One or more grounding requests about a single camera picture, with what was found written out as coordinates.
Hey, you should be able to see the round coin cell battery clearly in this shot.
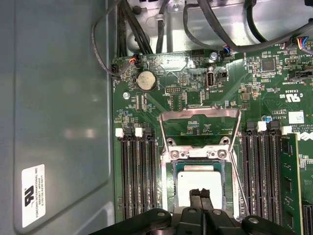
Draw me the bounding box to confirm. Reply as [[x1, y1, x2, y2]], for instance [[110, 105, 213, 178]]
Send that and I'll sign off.
[[135, 70, 157, 93]]

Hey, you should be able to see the thin metal locking lever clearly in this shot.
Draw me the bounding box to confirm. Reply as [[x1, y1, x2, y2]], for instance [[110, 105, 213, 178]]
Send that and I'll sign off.
[[229, 150, 248, 215]]

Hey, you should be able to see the grey open PC case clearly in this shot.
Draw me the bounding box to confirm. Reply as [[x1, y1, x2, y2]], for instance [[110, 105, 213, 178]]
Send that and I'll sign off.
[[0, 0, 313, 235]]

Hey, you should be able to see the metal internal USB port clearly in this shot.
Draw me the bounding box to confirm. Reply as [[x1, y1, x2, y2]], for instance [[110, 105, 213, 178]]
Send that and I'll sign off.
[[206, 71, 218, 89]]

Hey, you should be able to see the black expansion slot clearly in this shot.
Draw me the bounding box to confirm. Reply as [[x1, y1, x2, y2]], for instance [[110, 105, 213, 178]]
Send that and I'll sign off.
[[303, 204, 313, 235]]

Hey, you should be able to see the CPU socket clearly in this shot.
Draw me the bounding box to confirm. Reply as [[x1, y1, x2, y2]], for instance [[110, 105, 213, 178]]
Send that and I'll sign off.
[[159, 145, 243, 221]]

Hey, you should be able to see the green RAM stick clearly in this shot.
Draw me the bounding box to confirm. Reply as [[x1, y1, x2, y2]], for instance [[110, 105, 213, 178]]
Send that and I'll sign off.
[[279, 127, 304, 235]]

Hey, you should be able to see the white case label sticker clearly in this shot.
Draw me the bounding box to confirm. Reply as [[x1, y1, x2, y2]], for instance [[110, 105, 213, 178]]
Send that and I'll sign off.
[[21, 164, 46, 228]]

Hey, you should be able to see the green motherboard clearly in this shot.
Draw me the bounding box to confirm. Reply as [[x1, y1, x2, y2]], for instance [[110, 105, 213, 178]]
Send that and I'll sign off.
[[111, 48, 313, 235]]

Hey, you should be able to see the thick black cable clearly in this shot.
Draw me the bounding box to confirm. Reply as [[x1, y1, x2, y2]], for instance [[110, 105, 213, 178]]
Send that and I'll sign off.
[[246, 0, 269, 43]]

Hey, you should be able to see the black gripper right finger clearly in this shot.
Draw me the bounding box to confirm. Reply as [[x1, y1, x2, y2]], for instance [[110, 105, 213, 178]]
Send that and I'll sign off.
[[200, 188, 297, 235]]

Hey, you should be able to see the short black wire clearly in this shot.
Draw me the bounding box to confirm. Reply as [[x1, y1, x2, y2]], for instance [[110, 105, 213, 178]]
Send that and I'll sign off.
[[156, 13, 170, 53]]

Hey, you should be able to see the long dark wire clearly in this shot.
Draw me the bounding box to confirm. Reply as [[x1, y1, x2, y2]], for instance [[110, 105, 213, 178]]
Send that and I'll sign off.
[[197, 0, 313, 47]]

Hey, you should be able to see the black wire bundle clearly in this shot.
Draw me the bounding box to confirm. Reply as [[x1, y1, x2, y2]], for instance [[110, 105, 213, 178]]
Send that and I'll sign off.
[[116, 0, 154, 56]]

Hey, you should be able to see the silver Intel CPU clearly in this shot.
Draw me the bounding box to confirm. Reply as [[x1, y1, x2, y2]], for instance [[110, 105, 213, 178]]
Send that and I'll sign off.
[[172, 161, 227, 212]]

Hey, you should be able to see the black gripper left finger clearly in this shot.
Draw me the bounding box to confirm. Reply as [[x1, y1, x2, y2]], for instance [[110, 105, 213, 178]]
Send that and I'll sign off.
[[89, 188, 204, 235]]

